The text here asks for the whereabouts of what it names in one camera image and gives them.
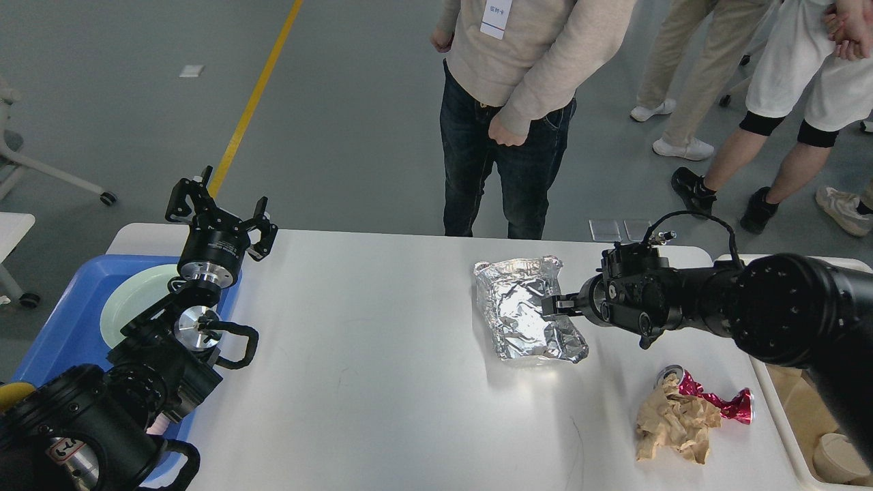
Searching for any clear floor plate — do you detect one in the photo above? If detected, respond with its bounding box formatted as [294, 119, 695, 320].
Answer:
[589, 220, 623, 243]
[623, 220, 652, 242]

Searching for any blue mug yellow inside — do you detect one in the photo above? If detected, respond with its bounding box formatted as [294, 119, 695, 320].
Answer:
[0, 381, 35, 414]

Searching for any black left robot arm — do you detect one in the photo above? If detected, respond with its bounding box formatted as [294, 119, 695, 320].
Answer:
[2, 167, 278, 490]

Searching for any white side table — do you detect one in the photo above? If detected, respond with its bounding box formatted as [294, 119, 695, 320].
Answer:
[0, 211, 42, 308]

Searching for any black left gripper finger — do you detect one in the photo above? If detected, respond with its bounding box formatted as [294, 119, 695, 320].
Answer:
[238, 196, 278, 262]
[165, 166, 222, 232]

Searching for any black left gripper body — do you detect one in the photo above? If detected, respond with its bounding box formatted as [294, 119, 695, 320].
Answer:
[177, 228, 252, 287]

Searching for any white plastic bin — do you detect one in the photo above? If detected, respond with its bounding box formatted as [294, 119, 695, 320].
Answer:
[729, 254, 871, 490]

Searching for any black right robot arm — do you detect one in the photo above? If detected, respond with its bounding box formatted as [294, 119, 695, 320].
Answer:
[542, 226, 872, 465]

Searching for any aluminium foil bag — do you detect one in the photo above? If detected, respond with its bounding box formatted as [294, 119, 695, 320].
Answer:
[472, 255, 589, 364]

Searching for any small cream cup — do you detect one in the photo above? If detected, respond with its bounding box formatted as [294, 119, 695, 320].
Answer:
[813, 433, 871, 487]

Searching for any person in khaki trousers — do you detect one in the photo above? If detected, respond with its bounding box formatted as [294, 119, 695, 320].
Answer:
[630, 1, 771, 162]

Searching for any crushed red drink can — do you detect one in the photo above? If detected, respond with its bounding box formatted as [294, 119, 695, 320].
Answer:
[653, 366, 756, 425]

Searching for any brown paper bag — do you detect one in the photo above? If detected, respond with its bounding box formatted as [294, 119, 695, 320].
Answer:
[767, 366, 840, 467]

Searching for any person in beige sweater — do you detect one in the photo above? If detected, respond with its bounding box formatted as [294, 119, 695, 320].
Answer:
[430, 1, 636, 240]

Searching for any green plate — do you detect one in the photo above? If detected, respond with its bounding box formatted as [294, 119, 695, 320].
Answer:
[100, 265, 219, 348]

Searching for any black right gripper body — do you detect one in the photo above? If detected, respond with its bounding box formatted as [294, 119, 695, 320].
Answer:
[578, 276, 611, 327]

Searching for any clear floor plate left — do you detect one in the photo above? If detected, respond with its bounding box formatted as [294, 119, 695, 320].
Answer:
[589, 220, 623, 243]

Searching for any clear floor plate right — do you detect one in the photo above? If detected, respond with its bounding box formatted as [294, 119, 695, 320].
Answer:
[623, 220, 652, 242]

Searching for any person in black shorts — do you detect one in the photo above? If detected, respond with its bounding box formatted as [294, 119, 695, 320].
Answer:
[671, 1, 871, 234]

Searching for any pink ribbed mug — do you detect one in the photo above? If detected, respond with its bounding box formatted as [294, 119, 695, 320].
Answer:
[146, 414, 171, 436]

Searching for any white chair base left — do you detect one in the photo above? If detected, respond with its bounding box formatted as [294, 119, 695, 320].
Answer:
[1, 78, 117, 206]

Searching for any brown paper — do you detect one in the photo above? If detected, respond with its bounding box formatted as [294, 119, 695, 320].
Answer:
[636, 374, 722, 465]

